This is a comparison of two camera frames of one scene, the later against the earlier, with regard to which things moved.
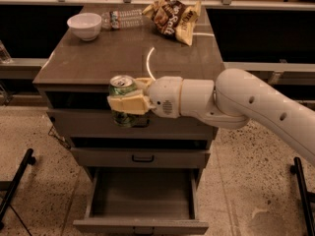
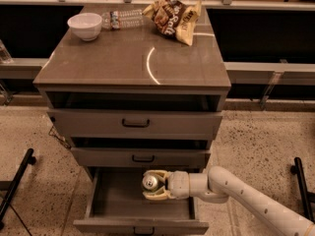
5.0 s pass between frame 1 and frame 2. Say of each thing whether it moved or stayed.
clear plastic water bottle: stayed
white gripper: moved
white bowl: stayed
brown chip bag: stayed
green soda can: moved
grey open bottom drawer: stayed
